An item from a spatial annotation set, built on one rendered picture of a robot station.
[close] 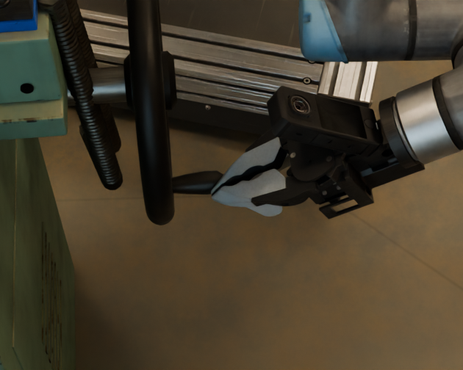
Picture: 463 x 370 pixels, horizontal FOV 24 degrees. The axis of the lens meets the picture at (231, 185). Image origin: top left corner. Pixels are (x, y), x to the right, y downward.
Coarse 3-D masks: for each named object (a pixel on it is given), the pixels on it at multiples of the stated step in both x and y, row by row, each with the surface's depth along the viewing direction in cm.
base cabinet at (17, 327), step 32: (0, 160) 119; (32, 160) 143; (0, 192) 117; (32, 192) 141; (0, 224) 115; (32, 224) 138; (0, 256) 114; (32, 256) 136; (64, 256) 171; (0, 288) 112; (32, 288) 134; (64, 288) 168; (0, 320) 111; (32, 320) 132; (64, 320) 165; (0, 352) 110; (32, 352) 130; (64, 352) 161
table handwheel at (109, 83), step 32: (128, 0) 96; (160, 32) 119; (128, 64) 106; (160, 64) 94; (96, 96) 106; (128, 96) 106; (160, 96) 94; (160, 128) 95; (160, 160) 96; (160, 192) 99; (160, 224) 106
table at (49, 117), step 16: (64, 80) 101; (64, 96) 100; (0, 112) 99; (16, 112) 99; (32, 112) 99; (48, 112) 99; (64, 112) 99; (0, 128) 99; (16, 128) 99; (32, 128) 99; (48, 128) 100; (64, 128) 100
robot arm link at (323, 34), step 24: (312, 0) 104; (336, 0) 103; (360, 0) 102; (384, 0) 103; (408, 0) 104; (312, 24) 103; (336, 24) 103; (360, 24) 103; (384, 24) 103; (408, 24) 103; (312, 48) 105; (336, 48) 104; (360, 48) 105; (384, 48) 105; (408, 48) 105
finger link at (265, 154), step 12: (264, 144) 109; (276, 144) 109; (240, 156) 110; (252, 156) 109; (264, 156) 109; (276, 156) 108; (288, 156) 110; (240, 168) 110; (252, 168) 109; (264, 168) 109; (276, 168) 109; (228, 180) 110; (240, 180) 110
